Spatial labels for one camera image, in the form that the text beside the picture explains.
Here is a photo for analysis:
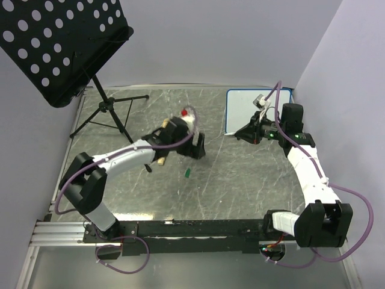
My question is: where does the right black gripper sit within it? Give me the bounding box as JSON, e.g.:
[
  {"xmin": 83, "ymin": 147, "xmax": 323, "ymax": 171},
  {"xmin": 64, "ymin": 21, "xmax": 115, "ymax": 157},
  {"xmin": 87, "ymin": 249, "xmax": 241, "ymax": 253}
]
[{"xmin": 235, "ymin": 111, "xmax": 286, "ymax": 145}]

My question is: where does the blue framed whiteboard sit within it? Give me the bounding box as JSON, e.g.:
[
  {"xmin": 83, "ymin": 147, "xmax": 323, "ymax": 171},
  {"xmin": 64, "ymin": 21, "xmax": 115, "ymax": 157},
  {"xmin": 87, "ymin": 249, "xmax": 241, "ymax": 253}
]
[{"xmin": 225, "ymin": 88, "xmax": 292, "ymax": 135}]

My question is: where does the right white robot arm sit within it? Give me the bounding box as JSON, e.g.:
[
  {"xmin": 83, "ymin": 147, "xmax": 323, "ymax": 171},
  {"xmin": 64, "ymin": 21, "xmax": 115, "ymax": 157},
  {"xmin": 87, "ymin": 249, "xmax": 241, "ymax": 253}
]
[{"xmin": 235, "ymin": 103, "xmax": 353, "ymax": 247}]

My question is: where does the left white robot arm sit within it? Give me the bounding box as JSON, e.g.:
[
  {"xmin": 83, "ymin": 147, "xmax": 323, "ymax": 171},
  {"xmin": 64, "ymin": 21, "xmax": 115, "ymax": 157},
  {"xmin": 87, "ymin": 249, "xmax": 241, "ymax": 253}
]
[{"xmin": 57, "ymin": 116, "xmax": 205, "ymax": 242}]

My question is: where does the wooden rolling pin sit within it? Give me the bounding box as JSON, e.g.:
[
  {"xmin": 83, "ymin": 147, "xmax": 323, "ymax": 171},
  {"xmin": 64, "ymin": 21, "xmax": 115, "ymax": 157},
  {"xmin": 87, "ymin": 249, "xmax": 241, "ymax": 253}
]
[{"xmin": 156, "ymin": 119, "xmax": 170, "ymax": 166}]

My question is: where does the black perforated music stand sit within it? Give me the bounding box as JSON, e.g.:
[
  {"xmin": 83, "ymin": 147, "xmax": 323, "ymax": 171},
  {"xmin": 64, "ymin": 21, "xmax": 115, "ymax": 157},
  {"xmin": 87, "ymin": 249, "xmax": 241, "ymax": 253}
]
[{"xmin": 0, "ymin": 0, "xmax": 153, "ymax": 173}]

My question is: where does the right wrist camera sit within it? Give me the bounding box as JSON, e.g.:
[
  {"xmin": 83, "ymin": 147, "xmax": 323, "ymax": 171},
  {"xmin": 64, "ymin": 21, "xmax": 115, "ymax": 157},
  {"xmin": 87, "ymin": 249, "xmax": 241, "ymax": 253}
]
[{"xmin": 253, "ymin": 94, "xmax": 271, "ymax": 111}]

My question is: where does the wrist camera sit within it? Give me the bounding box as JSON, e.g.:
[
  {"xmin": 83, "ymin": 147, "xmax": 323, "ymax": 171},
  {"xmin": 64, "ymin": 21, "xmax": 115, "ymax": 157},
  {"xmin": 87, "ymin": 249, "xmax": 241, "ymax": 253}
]
[
  {"xmin": 181, "ymin": 108, "xmax": 197, "ymax": 133},
  {"xmin": 253, "ymin": 94, "xmax": 271, "ymax": 111}
]

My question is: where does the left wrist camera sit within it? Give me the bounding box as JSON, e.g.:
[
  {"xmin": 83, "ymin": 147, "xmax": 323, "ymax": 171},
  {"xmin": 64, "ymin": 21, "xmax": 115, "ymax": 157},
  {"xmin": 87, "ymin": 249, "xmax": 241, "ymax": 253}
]
[{"xmin": 181, "ymin": 108, "xmax": 197, "ymax": 133}]

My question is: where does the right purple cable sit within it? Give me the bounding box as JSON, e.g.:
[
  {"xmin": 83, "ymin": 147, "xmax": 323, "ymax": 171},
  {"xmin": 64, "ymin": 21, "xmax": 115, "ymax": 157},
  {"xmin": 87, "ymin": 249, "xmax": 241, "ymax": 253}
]
[{"xmin": 262, "ymin": 80, "xmax": 374, "ymax": 269}]

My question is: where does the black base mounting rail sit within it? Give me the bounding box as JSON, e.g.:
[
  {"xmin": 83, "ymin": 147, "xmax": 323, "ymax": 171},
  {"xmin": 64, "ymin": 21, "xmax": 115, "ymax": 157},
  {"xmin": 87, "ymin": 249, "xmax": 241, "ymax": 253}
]
[{"xmin": 83, "ymin": 219, "xmax": 282, "ymax": 256}]

